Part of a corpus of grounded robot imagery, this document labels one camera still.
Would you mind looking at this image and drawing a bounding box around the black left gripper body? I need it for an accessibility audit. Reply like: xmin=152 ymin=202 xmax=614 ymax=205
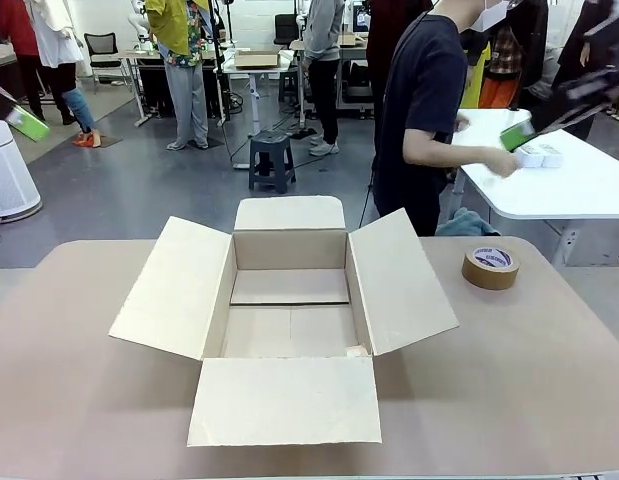
xmin=0 ymin=74 xmax=19 ymax=122

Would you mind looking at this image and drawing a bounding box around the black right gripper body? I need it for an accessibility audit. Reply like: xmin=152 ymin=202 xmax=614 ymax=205
xmin=531 ymin=62 xmax=619 ymax=132

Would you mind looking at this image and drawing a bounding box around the small white box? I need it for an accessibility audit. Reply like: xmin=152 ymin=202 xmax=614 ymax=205
xmin=537 ymin=143 xmax=565 ymax=169
xmin=516 ymin=144 xmax=546 ymax=169

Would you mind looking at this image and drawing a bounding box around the large brown cardboard box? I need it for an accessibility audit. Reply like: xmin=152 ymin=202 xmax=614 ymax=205
xmin=107 ymin=194 xmax=461 ymax=448

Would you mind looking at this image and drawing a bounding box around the person's right forearm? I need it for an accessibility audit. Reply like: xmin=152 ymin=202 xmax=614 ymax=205
xmin=404 ymin=129 xmax=493 ymax=169

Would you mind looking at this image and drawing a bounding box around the person's right hand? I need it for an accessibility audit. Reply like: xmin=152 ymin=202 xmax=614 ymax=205
xmin=483 ymin=147 xmax=521 ymax=179

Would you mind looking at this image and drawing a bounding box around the person in light grey top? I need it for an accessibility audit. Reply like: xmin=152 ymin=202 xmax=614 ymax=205
xmin=522 ymin=44 xmax=561 ymax=104

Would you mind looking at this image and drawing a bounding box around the person in black clothes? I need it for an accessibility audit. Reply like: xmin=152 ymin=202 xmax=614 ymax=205
xmin=556 ymin=0 xmax=619 ymax=141

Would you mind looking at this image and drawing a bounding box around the white side table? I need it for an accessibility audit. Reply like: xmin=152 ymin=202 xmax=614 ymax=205
xmin=451 ymin=107 xmax=619 ymax=266

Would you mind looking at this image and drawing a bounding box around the black hanging coat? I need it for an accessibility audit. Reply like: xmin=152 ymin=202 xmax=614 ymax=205
xmin=508 ymin=0 xmax=550 ymax=91

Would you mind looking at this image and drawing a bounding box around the person in red top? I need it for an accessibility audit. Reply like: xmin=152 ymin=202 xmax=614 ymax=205
xmin=0 ymin=0 xmax=48 ymax=121

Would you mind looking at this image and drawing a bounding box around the person in plaid shirt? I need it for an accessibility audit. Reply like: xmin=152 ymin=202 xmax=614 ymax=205
xmin=481 ymin=22 xmax=523 ymax=110

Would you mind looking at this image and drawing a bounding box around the teal cloth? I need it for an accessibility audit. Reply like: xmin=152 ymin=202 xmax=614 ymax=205
xmin=435 ymin=207 xmax=501 ymax=238

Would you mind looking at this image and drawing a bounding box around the black mesh office chair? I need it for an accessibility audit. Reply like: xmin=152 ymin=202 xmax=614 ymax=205
xmin=273 ymin=13 xmax=303 ymax=51
xmin=83 ymin=32 xmax=131 ymax=87

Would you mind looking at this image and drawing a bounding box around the person in navy t-shirt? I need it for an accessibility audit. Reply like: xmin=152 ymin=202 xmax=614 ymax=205
xmin=371 ymin=0 xmax=513 ymax=238

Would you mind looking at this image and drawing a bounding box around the desk with white legs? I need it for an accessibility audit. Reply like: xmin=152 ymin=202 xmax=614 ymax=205
xmin=117 ymin=48 xmax=170 ymax=129

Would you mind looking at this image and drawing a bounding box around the white face mask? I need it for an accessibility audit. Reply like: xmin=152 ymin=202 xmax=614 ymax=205
xmin=470 ymin=0 xmax=511 ymax=32

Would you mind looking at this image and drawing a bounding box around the brown packing tape roll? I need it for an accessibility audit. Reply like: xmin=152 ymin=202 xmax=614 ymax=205
xmin=461 ymin=244 xmax=521 ymax=291

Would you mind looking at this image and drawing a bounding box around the white humanoid robot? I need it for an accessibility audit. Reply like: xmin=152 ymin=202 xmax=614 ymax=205
xmin=126 ymin=0 xmax=156 ymax=52

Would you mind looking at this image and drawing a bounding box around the person in maroon clothes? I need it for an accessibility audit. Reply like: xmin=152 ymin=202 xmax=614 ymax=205
xmin=364 ymin=0 xmax=435 ymax=124

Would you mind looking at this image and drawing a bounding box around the person in yellow jacket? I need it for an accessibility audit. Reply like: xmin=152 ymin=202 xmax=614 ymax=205
xmin=144 ymin=0 xmax=214 ymax=151

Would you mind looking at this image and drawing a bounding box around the wood top desk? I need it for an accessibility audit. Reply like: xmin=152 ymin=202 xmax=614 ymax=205
xmin=288 ymin=32 xmax=371 ymax=126

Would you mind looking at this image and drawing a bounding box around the black tripod stand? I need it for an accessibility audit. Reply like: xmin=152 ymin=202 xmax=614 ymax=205
xmin=207 ymin=0 xmax=231 ymax=127

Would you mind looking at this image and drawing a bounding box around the person in grey hoodie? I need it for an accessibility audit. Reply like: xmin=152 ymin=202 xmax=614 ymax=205
xmin=301 ymin=0 xmax=348 ymax=157

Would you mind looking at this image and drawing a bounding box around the white standing desk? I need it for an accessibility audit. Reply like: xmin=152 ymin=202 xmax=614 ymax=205
xmin=219 ymin=49 xmax=296 ymax=139

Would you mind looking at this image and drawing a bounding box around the small dark stool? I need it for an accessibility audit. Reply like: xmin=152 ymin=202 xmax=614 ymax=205
xmin=278 ymin=69 xmax=300 ymax=102

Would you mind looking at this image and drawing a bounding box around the flat cardboard tray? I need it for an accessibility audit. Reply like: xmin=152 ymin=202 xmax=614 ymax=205
xmin=233 ymin=49 xmax=282 ymax=70

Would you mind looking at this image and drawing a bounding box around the grey plastic stool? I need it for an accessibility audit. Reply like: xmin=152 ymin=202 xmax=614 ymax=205
xmin=247 ymin=130 xmax=298 ymax=195

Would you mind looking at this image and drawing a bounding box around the white perforated round pedestal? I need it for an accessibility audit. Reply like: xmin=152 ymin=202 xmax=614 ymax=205
xmin=0 ymin=117 xmax=44 ymax=221

